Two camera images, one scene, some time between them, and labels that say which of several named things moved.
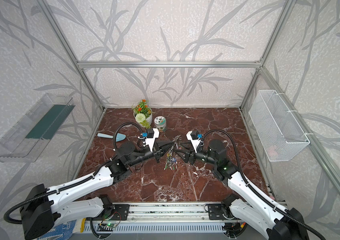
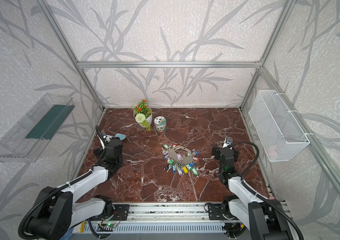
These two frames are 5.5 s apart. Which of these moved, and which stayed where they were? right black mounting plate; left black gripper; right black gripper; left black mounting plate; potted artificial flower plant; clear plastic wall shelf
Moved: right black gripper; left black gripper
Stayed: right black mounting plate; potted artificial flower plant; clear plastic wall shelf; left black mounting plate
